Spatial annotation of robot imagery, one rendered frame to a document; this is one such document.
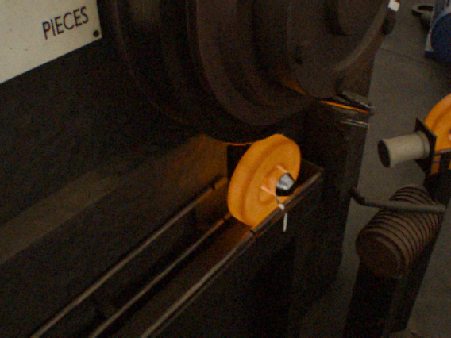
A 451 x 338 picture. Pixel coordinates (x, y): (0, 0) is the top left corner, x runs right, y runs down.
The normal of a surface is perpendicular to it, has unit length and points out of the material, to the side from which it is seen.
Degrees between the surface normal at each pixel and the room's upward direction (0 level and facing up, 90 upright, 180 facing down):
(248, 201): 90
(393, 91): 0
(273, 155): 90
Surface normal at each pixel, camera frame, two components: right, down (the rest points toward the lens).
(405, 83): 0.00, -0.77
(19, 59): 0.76, 0.41
